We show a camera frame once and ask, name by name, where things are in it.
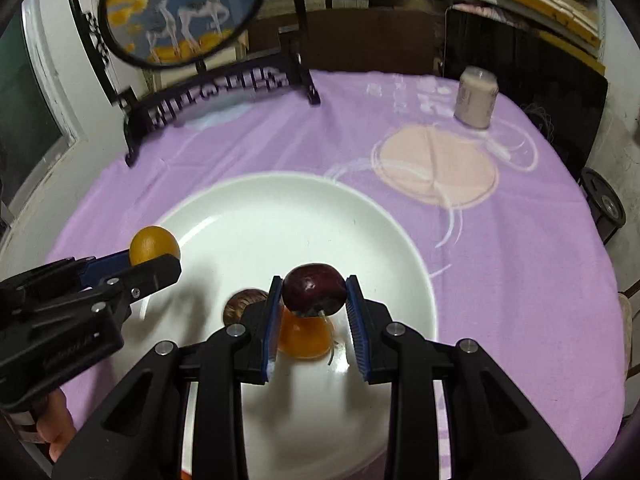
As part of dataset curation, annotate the yellowish orange fruit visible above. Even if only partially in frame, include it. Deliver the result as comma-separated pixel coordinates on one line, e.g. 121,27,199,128
129,226,181,266

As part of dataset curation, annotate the black round stool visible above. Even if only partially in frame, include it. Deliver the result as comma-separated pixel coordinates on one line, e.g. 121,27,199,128
578,167,626,245

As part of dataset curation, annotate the person left hand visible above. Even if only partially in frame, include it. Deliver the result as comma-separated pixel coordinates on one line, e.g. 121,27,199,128
34,389,77,462

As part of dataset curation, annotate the round deer art screen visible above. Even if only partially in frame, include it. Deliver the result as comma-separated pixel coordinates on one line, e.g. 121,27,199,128
68,0,321,166

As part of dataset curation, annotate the window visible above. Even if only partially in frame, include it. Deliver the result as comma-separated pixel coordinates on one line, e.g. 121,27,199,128
0,11,70,217

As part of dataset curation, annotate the black cabinet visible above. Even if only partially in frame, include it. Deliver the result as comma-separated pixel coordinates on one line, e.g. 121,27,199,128
444,8,608,179

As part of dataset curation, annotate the wooden chair right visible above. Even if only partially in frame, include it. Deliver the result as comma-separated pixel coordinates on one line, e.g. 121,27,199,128
618,283,639,418

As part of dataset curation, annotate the purple tablecloth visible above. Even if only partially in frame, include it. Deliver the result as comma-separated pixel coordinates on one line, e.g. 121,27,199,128
50,72,626,474

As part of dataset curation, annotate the small orange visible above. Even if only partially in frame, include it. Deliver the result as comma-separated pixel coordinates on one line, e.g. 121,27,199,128
278,307,333,360

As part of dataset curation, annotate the white oval plate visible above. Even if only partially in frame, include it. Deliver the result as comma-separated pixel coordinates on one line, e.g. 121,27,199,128
116,172,438,479

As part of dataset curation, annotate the pale drink can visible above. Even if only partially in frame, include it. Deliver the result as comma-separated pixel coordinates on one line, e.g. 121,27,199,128
454,66,499,130

